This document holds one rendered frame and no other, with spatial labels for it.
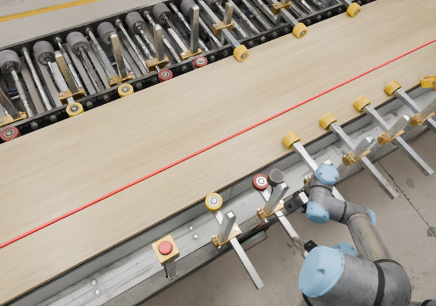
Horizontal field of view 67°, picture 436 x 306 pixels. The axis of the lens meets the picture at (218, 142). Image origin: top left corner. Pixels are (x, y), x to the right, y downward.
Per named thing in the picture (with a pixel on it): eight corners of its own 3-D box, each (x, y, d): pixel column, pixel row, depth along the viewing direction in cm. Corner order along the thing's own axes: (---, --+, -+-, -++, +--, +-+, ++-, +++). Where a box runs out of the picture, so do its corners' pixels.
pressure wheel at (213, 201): (221, 202, 163) (224, 194, 153) (218, 218, 159) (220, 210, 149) (205, 199, 163) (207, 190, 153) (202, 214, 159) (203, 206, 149)
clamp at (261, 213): (283, 209, 161) (286, 205, 157) (261, 222, 157) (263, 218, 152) (277, 199, 163) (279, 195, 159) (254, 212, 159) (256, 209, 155)
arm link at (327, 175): (315, 179, 110) (319, 159, 114) (305, 192, 120) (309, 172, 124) (339, 187, 109) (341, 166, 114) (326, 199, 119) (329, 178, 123)
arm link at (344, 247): (353, 269, 114) (331, 253, 116) (340, 274, 123) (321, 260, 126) (363, 251, 117) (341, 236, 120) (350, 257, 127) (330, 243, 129)
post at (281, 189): (265, 222, 171) (290, 187, 129) (259, 225, 169) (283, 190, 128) (261, 216, 172) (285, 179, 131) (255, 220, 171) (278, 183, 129)
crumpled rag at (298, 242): (312, 249, 148) (314, 247, 146) (300, 257, 146) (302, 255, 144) (300, 232, 152) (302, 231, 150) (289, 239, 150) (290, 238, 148)
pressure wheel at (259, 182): (267, 192, 167) (272, 183, 157) (255, 200, 165) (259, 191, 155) (259, 179, 170) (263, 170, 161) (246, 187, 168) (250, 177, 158)
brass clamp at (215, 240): (241, 236, 155) (242, 233, 151) (216, 251, 151) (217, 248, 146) (233, 225, 157) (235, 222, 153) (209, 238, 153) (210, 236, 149)
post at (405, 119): (366, 163, 196) (414, 117, 155) (362, 165, 195) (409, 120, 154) (362, 158, 198) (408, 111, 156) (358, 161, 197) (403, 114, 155)
